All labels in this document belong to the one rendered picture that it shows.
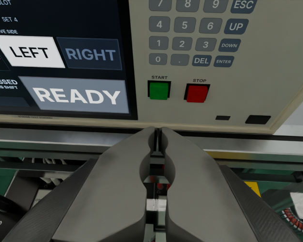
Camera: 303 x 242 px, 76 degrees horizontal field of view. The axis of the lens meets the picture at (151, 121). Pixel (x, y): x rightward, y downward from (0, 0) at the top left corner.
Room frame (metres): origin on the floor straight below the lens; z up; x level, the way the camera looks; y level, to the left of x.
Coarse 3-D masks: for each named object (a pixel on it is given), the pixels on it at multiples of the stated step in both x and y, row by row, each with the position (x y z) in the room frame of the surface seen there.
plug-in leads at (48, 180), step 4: (32, 160) 0.16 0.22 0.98; (44, 160) 0.16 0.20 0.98; (48, 160) 0.18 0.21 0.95; (52, 160) 0.17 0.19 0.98; (56, 160) 0.19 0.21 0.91; (60, 160) 0.19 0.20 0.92; (44, 180) 0.15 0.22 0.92; (48, 180) 0.15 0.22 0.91; (52, 180) 0.14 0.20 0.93; (56, 180) 0.15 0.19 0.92; (56, 184) 0.14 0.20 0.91
